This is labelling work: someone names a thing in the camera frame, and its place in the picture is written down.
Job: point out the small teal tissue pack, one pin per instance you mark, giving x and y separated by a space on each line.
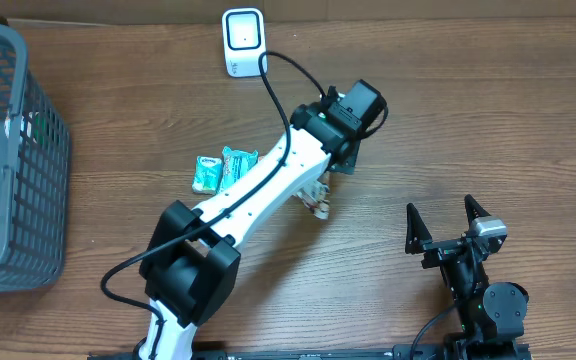
207 175

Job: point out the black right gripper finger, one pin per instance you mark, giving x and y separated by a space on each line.
473 209
417 236

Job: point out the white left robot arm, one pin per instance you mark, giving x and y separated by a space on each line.
191 264

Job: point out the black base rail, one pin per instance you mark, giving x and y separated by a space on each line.
397 352

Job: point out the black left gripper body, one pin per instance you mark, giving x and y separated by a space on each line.
351 171

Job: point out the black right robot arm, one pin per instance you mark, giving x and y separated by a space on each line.
491 314

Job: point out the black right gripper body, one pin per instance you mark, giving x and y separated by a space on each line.
442 252

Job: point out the brown bread snack bag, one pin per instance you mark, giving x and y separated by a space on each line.
314 196

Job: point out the grey plastic basket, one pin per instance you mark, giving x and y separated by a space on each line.
35 164

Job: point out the teal wet wipes pack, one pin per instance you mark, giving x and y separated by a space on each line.
236 164

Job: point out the white barcode scanner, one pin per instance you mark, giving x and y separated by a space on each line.
244 41

